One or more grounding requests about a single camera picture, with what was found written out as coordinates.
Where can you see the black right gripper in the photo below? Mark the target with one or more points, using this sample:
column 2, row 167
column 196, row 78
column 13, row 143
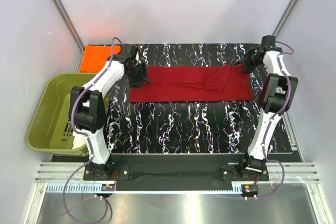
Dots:
column 245, row 65

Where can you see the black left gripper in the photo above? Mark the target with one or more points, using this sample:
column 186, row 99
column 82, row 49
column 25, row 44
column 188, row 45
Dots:
column 143, row 77

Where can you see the red t shirt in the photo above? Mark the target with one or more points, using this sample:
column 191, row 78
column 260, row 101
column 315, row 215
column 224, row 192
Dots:
column 194, row 84

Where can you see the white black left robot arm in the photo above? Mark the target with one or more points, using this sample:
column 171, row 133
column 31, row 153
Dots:
column 87, row 110

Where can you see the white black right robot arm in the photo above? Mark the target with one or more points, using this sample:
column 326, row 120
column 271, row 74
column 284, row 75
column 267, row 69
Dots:
column 275, row 99

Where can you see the folded orange t shirt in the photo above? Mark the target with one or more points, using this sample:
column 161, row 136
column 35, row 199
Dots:
column 94, row 58

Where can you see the olive green plastic bin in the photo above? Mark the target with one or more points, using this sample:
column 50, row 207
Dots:
column 50, row 130

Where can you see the left orange connector block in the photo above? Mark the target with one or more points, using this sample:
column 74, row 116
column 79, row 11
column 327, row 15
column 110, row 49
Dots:
column 108, row 187

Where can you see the orange connector block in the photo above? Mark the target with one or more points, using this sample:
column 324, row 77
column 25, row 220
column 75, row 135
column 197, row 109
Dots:
column 108, row 187
column 250, row 188

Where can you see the right orange connector block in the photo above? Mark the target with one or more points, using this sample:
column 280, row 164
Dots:
column 250, row 188

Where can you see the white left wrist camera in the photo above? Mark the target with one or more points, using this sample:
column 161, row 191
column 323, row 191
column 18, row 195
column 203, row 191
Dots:
column 137, row 58

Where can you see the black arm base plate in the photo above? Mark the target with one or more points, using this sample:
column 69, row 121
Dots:
column 174, row 185

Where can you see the aluminium frame rail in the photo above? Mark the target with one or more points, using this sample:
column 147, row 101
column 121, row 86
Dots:
column 291, row 172

